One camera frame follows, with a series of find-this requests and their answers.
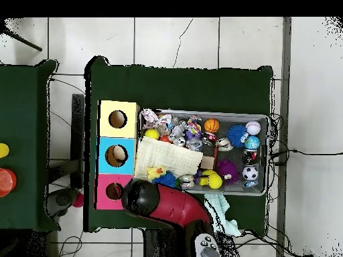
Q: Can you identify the cream muslin cloth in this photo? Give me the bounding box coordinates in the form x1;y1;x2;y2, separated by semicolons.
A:
133;135;204;179

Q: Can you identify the yellow duck plush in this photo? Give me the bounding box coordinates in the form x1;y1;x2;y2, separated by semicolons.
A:
146;165;167;181

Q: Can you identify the blue spiky ball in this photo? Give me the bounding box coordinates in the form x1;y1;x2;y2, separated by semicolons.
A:
226;124;249;148
152;171;180;189

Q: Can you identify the orange striped tiger plush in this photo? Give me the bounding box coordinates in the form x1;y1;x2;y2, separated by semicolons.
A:
107;183;123;199

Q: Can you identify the mint green muslin cloth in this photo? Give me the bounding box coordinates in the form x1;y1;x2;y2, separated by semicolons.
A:
204;193;242;237

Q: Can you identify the wooden box with three holes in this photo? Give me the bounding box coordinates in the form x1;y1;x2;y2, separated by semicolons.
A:
93;100;141;211

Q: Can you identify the silver mesh bin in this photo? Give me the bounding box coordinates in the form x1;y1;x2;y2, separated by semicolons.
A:
135;108;270;196

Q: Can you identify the small orange basketball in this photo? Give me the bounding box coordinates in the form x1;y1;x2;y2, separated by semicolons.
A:
204;118;220;134

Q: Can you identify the dark green table cloth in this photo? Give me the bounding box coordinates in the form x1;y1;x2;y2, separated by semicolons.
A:
84;56;274;236
0;59;62;232

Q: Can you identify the purple knobbly toy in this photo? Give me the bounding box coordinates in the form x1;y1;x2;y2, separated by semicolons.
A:
216;159;241;185

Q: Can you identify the globe print ball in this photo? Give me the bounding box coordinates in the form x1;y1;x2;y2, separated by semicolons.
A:
244;135;261;150

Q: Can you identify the small white baseball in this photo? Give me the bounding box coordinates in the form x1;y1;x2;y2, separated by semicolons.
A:
245;120;261;136

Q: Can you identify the small soccer ball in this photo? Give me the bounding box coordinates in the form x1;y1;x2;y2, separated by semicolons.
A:
242;165;259;181

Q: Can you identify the grey rounded object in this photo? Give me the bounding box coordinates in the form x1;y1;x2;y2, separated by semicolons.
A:
46;187;80;218

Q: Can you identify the orange round object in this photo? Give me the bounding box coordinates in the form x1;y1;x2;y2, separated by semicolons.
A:
0;167;17;198

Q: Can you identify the black rod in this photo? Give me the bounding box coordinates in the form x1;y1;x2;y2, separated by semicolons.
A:
0;26;43;52

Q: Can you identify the long black cable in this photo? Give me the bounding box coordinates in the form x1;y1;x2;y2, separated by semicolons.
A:
270;149;343;157

